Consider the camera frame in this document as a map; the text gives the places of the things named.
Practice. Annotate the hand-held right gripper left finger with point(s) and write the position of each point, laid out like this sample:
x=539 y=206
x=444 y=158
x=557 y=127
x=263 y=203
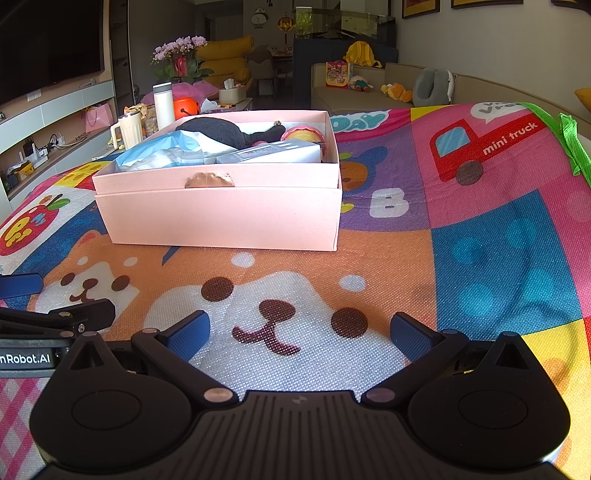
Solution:
x=189 y=334

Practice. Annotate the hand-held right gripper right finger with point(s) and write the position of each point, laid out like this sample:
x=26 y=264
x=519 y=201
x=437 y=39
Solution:
x=408 y=337

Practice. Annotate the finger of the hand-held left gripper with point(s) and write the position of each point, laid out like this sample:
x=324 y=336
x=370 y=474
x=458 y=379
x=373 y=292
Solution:
x=87 y=310
x=21 y=285

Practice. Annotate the pink cardboard box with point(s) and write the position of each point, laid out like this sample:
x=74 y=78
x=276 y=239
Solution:
x=221 y=217

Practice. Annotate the pack of blue face masks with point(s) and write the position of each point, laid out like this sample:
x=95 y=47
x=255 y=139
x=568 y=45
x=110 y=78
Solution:
x=157 y=154

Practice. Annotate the white power bank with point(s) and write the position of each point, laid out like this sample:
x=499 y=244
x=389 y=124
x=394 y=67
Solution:
x=272 y=153

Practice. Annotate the dark plush toy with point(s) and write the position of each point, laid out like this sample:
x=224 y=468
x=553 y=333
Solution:
x=221 y=131

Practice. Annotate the yellow jar with pink lid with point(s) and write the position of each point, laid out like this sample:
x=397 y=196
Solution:
x=302 y=134

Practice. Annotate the colourful printed play mat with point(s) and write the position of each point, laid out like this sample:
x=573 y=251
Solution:
x=485 y=258

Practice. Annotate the pink gift bag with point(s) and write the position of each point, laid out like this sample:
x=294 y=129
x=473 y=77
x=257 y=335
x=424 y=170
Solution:
x=98 y=117

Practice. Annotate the snack jar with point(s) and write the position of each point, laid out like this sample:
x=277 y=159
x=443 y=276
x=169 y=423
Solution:
x=150 y=121

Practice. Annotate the white thermos bottle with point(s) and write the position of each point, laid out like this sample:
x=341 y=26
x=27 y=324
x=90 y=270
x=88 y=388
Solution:
x=164 y=106

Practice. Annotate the orange pumpkin bucket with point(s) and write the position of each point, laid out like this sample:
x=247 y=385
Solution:
x=186 y=108

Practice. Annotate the black television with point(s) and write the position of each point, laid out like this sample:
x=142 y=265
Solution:
x=46 y=46

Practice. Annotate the white tissue box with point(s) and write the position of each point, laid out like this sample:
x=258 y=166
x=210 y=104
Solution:
x=232 y=95

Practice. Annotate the orange plush toy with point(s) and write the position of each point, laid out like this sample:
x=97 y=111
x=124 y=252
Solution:
x=397 y=92

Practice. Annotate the pink cloth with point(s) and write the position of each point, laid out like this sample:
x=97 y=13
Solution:
x=203 y=90

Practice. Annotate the grey neck pillow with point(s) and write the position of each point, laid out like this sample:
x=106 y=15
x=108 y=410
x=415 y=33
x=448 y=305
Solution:
x=431 y=87

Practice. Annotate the small plush doll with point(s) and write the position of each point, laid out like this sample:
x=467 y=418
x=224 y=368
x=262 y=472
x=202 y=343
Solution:
x=360 y=84

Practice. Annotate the pink potted flowers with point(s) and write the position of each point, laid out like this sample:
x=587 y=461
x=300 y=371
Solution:
x=180 y=57

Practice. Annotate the colourful printed bag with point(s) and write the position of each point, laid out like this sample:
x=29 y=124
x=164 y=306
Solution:
x=338 y=74

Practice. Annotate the yellow lounge chair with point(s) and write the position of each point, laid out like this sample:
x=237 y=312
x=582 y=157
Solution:
x=226 y=60

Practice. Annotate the grey dining chair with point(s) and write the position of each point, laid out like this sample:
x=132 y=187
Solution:
x=263 y=64

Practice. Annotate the yellow backpack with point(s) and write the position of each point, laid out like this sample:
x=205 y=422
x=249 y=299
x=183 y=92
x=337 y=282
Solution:
x=362 y=53

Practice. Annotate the yellow cushion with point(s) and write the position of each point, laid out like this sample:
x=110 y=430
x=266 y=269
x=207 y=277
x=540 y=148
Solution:
x=584 y=98

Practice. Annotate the dark blue cabinet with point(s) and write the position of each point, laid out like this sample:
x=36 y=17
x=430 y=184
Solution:
x=318 y=51

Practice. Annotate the glass fish tank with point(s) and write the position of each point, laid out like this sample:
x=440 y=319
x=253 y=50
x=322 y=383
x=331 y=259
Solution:
x=341 y=23

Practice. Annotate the hanging lantern ornament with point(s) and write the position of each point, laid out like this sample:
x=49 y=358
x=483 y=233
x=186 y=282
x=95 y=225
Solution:
x=285 y=22

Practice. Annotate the narrow red framed picture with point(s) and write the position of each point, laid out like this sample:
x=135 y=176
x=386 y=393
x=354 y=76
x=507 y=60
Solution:
x=420 y=5

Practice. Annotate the white wall shelf unit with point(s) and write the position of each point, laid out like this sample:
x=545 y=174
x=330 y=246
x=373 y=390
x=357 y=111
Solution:
x=60 y=106

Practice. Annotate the panda wall clock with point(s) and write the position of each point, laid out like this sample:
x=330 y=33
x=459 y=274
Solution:
x=260 y=17

